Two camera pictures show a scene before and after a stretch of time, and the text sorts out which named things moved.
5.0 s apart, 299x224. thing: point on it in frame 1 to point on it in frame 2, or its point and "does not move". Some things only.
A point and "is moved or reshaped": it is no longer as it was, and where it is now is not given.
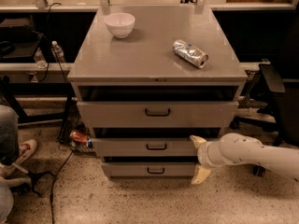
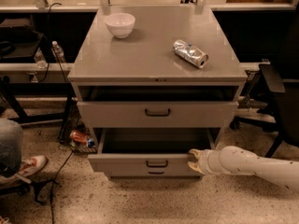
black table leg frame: [8, 91] does not move
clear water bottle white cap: [58, 51] does not move
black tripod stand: [29, 188] to [33, 187]
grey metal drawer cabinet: [149, 79] does not move
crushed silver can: [190, 52] does not move
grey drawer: [145, 147] is moved or reshaped
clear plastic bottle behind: [39, 59] does not move
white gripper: [204, 155] to [206, 162]
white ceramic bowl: [120, 23] does not move
